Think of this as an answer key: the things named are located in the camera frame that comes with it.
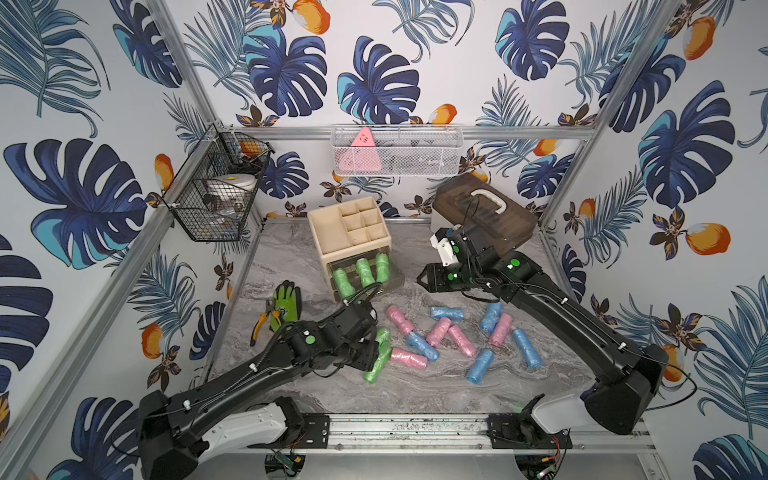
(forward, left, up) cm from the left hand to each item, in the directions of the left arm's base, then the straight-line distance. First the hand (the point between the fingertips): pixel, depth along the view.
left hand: (371, 349), depth 72 cm
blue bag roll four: (+17, -35, -12) cm, 41 cm away
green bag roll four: (+23, -1, +3) cm, 23 cm away
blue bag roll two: (+3, -30, -14) cm, 33 cm away
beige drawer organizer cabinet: (+29, +9, +11) cm, 32 cm away
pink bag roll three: (+10, -26, -13) cm, 31 cm away
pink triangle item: (+52, +7, +20) cm, 56 cm away
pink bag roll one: (+17, -5, -13) cm, 22 cm away
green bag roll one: (+8, -3, -13) cm, 16 cm away
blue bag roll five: (+7, -45, -13) cm, 47 cm away
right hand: (+16, -12, +9) cm, 22 cm away
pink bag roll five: (+14, -38, -13) cm, 42 cm away
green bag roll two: (+2, -2, -13) cm, 14 cm away
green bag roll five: (+21, +4, +3) cm, 21 cm away
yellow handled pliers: (+14, +36, -15) cm, 41 cm away
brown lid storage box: (+48, -29, +6) cm, 57 cm away
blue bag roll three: (+18, -21, -12) cm, 30 cm away
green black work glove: (+19, +30, -16) cm, 39 cm away
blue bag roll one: (+8, -13, -13) cm, 20 cm away
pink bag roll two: (+11, -18, -12) cm, 24 cm away
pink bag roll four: (+3, -10, -13) cm, 16 cm away
